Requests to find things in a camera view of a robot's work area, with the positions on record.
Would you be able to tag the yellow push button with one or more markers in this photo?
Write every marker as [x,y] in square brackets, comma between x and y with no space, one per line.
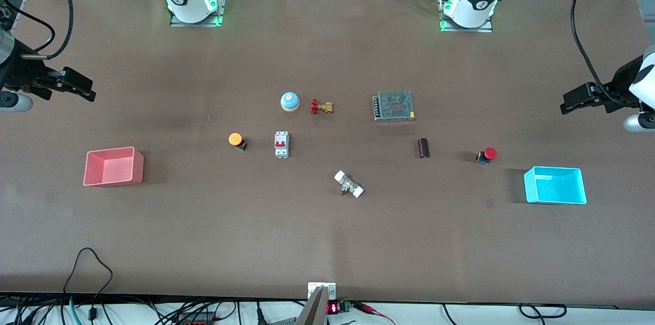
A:
[235,139]

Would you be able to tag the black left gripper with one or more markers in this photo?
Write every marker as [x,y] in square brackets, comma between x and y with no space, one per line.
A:
[620,84]

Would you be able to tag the blue round buzzer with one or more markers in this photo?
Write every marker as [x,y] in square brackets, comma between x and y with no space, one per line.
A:
[290,102]

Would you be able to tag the red push button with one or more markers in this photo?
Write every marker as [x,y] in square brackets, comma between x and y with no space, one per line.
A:
[490,153]

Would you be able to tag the white circuit breaker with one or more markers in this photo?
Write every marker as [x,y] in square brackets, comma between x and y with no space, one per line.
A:
[281,145]

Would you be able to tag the metal fitting white ends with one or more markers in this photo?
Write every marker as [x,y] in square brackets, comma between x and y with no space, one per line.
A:
[349,185]

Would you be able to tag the metal mesh power supply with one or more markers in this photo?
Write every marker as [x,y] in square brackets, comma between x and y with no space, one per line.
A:
[394,106]

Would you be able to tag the red digit display module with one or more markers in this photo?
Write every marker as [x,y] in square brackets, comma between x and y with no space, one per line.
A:
[333,308]

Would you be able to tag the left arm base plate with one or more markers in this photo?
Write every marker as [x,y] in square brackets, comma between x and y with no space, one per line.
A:
[468,29]

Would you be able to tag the cyan plastic box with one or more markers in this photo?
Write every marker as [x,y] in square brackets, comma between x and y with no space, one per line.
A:
[555,189]

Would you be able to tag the dark brown cylinder capacitor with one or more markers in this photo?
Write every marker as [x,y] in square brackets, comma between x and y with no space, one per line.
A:
[423,148]

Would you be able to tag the red clip lead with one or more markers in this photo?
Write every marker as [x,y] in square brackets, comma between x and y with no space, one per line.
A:
[371,308]

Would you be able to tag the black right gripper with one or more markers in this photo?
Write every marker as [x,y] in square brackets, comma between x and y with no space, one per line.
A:
[19,71]

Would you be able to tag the pink plastic box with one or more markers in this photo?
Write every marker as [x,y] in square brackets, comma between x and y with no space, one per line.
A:
[112,169]

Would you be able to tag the orange connector block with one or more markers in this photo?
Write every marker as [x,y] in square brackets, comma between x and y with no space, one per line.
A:
[197,320]

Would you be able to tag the silver mounting bracket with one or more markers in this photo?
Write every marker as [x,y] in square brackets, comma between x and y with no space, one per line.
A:
[313,289]

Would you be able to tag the grey metal beam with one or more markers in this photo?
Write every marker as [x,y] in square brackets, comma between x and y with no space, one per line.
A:
[313,312]

